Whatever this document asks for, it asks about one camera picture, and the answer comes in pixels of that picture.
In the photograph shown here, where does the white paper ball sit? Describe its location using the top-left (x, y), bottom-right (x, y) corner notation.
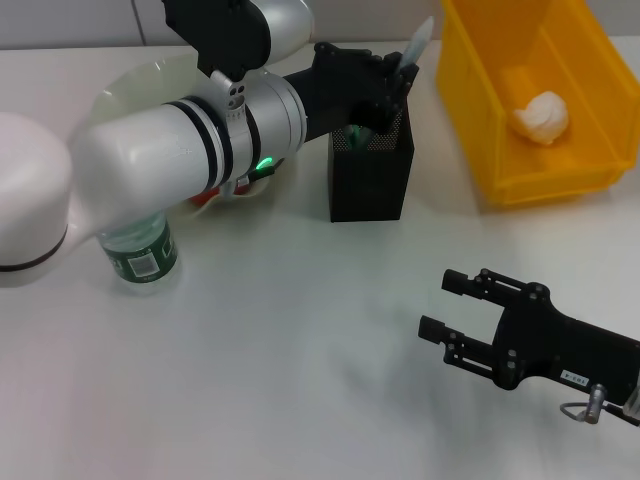
top-left (510, 91), bottom-right (571, 147)

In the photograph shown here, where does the green utility knife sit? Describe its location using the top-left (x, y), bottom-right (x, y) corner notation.
top-left (342, 124), bottom-right (374, 151)

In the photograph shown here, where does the pale green glass fruit plate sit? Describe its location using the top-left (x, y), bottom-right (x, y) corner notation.
top-left (92, 53), bottom-right (201, 124)

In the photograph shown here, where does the black mesh pen holder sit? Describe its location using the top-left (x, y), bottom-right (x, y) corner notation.
top-left (328, 102), bottom-right (416, 223)

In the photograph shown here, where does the grey pen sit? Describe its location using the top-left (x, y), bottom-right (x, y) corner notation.
top-left (397, 15), bottom-right (435, 71)

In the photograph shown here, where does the orange fruit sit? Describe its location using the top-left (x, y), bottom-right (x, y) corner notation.
top-left (189, 184), bottom-right (251, 207)

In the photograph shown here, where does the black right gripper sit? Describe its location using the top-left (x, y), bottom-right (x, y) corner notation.
top-left (417, 268), bottom-right (640, 407)

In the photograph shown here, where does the yellow plastic bin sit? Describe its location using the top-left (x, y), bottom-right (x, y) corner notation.
top-left (433, 0), bottom-right (640, 209)

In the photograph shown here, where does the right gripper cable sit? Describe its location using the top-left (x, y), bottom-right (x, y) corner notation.
top-left (558, 382), bottom-right (640, 427)

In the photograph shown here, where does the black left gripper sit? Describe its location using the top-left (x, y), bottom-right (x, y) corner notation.
top-left (282, 41), bottom-right (420, 144)

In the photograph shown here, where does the clear plastic water bottle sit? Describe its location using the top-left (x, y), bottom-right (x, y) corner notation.
top-left (97, 212), bottom-right (181, 296)

